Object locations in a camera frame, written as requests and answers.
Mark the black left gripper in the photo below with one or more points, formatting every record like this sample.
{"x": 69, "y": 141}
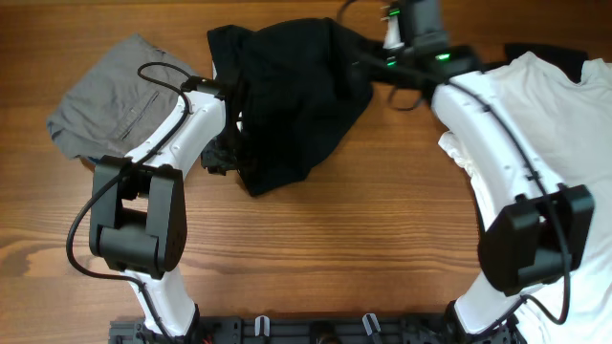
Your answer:
{"x": 215, "y": 161}

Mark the black shorts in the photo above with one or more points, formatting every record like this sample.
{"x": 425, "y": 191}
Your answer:
{"x": 302, "y": 88}

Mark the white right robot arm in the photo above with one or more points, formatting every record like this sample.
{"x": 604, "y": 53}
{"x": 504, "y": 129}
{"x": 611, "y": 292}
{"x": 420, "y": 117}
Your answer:
{"x": 534, "y": 226}

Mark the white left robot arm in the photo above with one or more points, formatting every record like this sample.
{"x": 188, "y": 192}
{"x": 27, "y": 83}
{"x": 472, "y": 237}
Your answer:
{"x": 138, "y": 223}

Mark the grey folded shorts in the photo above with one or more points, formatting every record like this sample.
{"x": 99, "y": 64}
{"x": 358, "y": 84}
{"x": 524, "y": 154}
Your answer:
{"x": 111, "y": 110}

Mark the black garment under white shirt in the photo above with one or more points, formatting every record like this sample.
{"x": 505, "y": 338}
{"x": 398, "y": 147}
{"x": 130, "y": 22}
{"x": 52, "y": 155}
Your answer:
{"x": 568, "y": 60}

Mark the white t-shirt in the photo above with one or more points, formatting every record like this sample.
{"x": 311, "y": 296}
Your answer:
{"x": 569, "y": 126}

